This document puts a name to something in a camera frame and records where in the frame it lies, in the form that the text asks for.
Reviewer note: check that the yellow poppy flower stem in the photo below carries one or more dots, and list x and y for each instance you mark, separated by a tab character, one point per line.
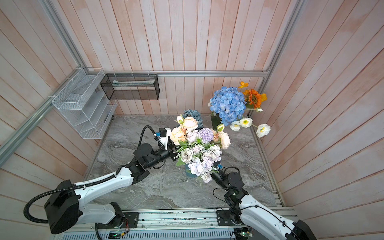
243	85

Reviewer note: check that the orange gerbera flower stem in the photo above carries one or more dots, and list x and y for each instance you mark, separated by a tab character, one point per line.
254	99

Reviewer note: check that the aluminium front rail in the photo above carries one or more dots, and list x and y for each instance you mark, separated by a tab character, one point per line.
189	224

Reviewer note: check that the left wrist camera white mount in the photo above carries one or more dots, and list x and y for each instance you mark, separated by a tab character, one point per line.
162	137

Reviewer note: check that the teal ceramic vase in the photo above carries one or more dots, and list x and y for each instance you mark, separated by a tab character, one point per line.
188	172

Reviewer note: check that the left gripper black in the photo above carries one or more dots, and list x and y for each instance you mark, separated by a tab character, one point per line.
171	152

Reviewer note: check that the white wire mesh shelf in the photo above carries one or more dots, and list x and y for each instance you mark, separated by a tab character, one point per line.
84	104

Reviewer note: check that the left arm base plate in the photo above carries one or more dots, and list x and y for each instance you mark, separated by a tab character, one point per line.
122	221

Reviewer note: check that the white ranunculus flower stem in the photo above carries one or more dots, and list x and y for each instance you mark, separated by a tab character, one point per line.
261	130

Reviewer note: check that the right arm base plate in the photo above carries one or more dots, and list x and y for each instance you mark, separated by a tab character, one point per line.
227	218

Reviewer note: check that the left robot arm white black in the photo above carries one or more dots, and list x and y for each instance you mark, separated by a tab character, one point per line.
68	205

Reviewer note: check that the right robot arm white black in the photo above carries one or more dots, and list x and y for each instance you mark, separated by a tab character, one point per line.
244	209

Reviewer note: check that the blue hydrangea flower stem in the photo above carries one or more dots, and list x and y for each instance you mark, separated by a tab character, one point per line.
227	105

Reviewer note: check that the cream rose greenery bunch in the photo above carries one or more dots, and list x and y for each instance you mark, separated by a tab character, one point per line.
200	153

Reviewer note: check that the dusty blue flower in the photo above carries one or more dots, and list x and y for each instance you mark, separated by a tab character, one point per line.
196	115

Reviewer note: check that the black mesh wall basket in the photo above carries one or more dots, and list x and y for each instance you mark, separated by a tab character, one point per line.
131	87

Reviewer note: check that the peach rose flower stem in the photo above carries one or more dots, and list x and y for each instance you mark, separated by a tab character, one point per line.
221	138

